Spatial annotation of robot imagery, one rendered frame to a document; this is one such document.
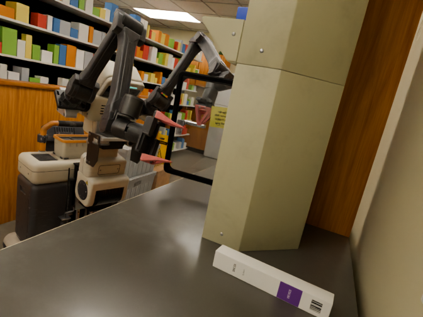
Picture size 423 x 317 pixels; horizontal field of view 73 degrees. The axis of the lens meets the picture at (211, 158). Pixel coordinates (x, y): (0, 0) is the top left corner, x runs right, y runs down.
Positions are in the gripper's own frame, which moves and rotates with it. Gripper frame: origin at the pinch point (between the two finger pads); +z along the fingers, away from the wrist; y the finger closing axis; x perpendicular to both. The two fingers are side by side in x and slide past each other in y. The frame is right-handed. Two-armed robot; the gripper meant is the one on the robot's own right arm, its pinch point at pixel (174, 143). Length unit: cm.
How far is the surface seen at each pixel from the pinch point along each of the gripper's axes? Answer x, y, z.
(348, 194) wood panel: 41, 4, 47
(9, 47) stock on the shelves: 89, 51, -235
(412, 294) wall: -11, -14, 55
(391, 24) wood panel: 23, 56, 44
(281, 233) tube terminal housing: 16.9, -13.9, 31.7
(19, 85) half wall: 75, 19, -182
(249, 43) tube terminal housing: -6.9, 27.1, 14.0
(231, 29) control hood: -7.8, 29.5, 8.8
